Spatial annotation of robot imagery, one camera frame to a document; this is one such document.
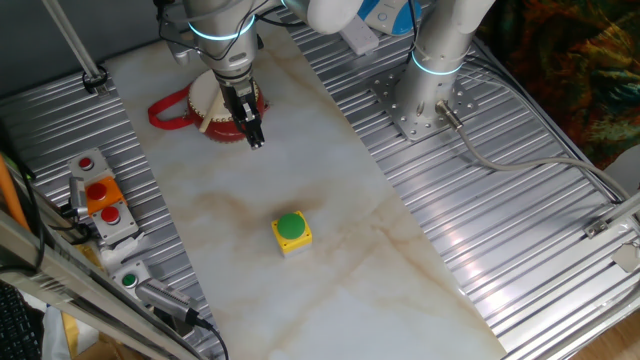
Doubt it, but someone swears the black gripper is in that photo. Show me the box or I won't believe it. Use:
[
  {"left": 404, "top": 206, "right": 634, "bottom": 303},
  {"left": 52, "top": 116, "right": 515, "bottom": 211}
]
[{"left": 218, "top": 74, "right": 267, "bottom": 151}]

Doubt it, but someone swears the wooden drumstick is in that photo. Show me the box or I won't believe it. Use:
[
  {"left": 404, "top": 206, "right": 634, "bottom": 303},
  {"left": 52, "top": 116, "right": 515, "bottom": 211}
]
[{"left": 198, "top": 91, "right": 222, "bottom": 134}]

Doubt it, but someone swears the red drum white skin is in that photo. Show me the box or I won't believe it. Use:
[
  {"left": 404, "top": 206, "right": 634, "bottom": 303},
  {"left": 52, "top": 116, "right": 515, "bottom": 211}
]
[{"left": 187, "top": 69, "right": 267, "bottom": 144}]

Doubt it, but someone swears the yellow box green button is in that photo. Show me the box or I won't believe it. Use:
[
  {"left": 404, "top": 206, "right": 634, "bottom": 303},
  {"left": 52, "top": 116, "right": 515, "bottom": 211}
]
[{"left": 271, "top": 210, "right": 314, "bottom": 258}]

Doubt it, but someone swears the grey box large red button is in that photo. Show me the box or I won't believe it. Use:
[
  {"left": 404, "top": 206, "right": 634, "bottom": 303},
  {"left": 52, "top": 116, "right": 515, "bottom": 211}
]
[{"left": 92, "top": 199, "right": 141, "bottom": 246}]

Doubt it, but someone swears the orange box red button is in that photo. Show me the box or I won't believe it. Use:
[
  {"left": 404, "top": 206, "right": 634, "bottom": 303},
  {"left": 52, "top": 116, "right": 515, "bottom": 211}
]
[{"left": 82, "top": 175, "right": 129, "bottom": 217}]

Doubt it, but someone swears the grey box small red button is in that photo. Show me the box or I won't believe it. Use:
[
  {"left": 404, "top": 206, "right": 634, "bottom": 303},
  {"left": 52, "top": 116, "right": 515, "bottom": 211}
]
[{"left": 67, "top": 147, "right": 114, "bottom": 182}]

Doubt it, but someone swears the black pole clamp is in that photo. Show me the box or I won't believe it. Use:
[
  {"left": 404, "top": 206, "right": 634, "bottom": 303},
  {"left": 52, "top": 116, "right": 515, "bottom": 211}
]
[{"left": 81, "top": 63, "right": 110, "bottom": 96}]

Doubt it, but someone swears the blue white device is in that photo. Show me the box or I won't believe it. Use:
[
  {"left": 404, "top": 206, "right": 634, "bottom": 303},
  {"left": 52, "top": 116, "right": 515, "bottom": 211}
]
[{"left": 357, "top": 0, "right": 424, "bottom": 37}]

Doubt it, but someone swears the crumpled white tape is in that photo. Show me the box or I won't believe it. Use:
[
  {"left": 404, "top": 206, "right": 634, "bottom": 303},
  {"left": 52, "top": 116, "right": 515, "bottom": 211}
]
[{"left": 99, "top": 231, "right": 147, "bottom": 274}]

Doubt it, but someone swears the grey box green button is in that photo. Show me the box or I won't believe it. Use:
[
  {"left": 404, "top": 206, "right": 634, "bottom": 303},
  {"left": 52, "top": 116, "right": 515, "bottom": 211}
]
[{"left": 110, "top": 259, "right": 152, "bottom": 299}]

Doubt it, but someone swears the slanted aluminium pole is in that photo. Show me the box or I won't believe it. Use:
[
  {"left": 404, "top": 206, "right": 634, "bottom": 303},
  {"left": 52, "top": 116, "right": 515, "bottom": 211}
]
[{"left": 40, "top": 0, "right": 109, "bottom": 96}]

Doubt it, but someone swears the orange pole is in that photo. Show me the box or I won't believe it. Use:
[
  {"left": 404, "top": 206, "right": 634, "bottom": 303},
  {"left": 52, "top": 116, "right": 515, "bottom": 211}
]
[{"left": 0, "top": 152, "right": 31, "bottom": 234}]

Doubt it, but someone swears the black keyboard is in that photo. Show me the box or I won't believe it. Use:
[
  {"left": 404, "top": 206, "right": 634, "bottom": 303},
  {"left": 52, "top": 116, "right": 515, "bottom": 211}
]
[{"left": 0, "top": 279, "right": 44, "bottom": 360}]

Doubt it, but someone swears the colourful patterned cloth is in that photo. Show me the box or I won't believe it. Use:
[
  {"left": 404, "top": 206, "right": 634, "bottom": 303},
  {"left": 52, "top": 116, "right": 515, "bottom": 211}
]
[{"left": 478, "top": 0, "right": 640, "bottom": 171}]

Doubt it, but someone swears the short aluminium bar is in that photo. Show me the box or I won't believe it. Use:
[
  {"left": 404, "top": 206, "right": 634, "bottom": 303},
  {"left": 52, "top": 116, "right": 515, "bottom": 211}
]
[{"left": 597, "top": 191, "right": 640, "bottom": 227}]

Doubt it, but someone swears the small metal plate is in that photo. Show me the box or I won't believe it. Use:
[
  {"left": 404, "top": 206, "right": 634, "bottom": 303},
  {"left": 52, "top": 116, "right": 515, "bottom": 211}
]
[{"left": 610, "top": 239, "right": 640, "bottom": 275}]

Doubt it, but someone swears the red fabric drum strap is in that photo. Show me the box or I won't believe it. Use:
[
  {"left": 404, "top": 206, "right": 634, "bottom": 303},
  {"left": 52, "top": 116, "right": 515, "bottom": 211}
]
[{"left": 147, "top": 84, "right": 195, "bottom": 132}]

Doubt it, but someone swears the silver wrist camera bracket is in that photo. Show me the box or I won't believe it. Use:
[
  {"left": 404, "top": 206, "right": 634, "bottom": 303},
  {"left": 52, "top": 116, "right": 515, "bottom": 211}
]
[{"left": 164, "top": 27, "right": 202, "bottom": 67}]

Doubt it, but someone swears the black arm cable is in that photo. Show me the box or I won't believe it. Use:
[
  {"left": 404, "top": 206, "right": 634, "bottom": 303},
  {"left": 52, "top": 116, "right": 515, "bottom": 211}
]
[{"left": 153, "top": 0, "right": 306, "bottom": 64}]

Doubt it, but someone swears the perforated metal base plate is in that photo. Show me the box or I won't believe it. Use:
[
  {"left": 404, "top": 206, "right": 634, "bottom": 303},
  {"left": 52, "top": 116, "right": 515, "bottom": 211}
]
[{"left": 369, "top": 64, "right": 480, "bottom": 143}]

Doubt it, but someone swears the small silver ribbed camera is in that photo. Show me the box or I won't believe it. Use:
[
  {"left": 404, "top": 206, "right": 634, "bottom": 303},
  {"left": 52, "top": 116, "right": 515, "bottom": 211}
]
[{"left": 68, "top": 175, "right": 91, "bottom": 219}]

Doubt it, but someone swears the silver camera black mount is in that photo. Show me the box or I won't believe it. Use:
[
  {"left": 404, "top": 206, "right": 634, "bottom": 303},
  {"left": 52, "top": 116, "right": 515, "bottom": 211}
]
[{"left": 134, "top": 277, "right": 202, "bottom": 336}]

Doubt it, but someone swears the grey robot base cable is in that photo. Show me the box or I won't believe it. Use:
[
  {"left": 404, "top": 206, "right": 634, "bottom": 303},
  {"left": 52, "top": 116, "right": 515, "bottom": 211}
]
[{"left": 434, "top": 99, "right": 634, "bottom": 202}]

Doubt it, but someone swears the black camera cable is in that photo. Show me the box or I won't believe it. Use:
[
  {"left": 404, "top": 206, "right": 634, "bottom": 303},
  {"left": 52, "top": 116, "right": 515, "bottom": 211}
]
[{"left": 194, "top": 316, "right": 231, "bottom": 360}]

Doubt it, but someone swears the aluminium frame bar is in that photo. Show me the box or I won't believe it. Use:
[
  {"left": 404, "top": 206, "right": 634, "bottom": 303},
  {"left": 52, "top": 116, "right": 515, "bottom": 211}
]
[{"left": 0, "top": 209, "right": 202, "bottom": 360}]

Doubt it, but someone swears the small metal bracket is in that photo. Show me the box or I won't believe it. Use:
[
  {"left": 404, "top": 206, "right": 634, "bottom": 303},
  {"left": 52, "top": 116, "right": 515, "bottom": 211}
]
[{"left": 583, "top": 218, "right": 611, "bottom": 240}]

